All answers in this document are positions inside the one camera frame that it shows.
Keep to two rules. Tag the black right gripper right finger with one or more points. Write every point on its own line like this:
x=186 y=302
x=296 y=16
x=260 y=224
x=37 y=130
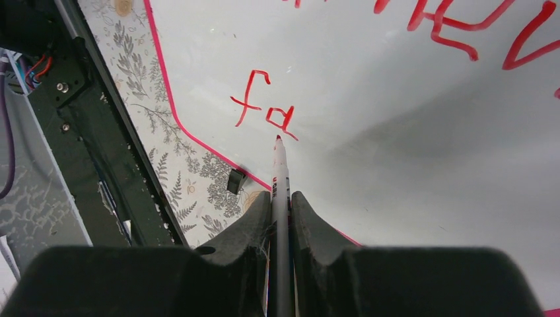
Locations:
x=335 y=277

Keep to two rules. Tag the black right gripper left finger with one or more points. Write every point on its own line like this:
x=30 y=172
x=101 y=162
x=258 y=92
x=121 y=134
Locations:
x=223 y=277

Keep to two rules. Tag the white red marker pen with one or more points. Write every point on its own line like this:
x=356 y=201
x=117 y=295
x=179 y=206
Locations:
x=280 y=298

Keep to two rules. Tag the pink framed whiteboard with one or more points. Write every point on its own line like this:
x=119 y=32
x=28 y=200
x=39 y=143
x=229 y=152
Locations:
x=405 y=122

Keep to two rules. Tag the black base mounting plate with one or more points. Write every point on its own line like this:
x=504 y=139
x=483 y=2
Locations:
x=105 y=169

